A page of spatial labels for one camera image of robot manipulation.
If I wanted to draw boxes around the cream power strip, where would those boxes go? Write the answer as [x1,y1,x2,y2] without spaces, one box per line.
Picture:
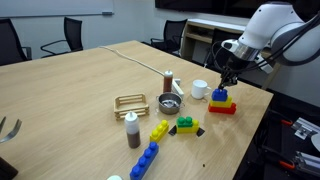
[171,81,185,98]

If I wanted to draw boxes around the black office chair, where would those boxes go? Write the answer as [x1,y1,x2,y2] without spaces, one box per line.
[0,18,33,67]
[40,16,84,59]
[203,27,246,79]
[149,18,189,57]

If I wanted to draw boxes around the long blue building block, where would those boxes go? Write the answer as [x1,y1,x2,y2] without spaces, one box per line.
[129,141,160,180]

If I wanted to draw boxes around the long yellow building block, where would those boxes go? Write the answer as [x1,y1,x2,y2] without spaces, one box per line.
[149,119,170,144]

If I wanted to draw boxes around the green-yellow building block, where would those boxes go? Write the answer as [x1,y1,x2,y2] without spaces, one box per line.
[175,115,200,135]

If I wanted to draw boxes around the half-full brown sauce bottle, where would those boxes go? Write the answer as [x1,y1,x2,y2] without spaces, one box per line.
[124,110,142,150]

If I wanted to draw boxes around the blue-yellow building block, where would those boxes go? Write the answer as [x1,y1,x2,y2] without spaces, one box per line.
[209,88,234,109]

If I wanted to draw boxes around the grey metal utensil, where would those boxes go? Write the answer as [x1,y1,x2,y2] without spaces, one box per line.
[0,116,23,145]

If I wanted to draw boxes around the full brown sauce bottle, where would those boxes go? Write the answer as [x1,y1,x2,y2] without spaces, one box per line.
[162,69,174,94]

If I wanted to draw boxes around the white wall whiteboard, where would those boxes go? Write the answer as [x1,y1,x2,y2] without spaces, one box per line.
[0,0,115,19]

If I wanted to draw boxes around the small wooden crate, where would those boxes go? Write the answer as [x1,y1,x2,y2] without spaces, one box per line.
[113,93,150,121]

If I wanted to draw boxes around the white round disc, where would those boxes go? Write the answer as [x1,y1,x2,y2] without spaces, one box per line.
[310,133,320,153]

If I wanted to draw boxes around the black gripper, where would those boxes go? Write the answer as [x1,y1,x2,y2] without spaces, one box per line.
[218,64,243,90]

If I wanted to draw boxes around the wooden sideboard shelf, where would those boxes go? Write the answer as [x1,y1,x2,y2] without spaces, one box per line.
[180,18,301,90]

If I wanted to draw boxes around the white power cable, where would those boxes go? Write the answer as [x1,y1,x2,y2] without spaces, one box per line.
[99,45,166,77]

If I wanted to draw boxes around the orange building block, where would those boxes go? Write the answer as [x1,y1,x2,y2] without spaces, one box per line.
[208,102,237,115]

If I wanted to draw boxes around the orange-handled clamp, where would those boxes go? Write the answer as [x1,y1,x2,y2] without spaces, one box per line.
[278,160,296,171]
[279,118,294,127]

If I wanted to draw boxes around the aluminium extrusion bracket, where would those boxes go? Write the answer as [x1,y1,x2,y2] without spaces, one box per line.
[293,150,320,177]
[290,116,320,141]

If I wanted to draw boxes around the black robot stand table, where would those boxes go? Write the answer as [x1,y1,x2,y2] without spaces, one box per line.
[232,89,320,180]

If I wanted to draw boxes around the white ceramic mug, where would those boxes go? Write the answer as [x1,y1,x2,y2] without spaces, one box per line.
[190,79,213,100]

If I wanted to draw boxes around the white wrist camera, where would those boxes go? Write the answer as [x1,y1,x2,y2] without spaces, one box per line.
[255,54,275,75]

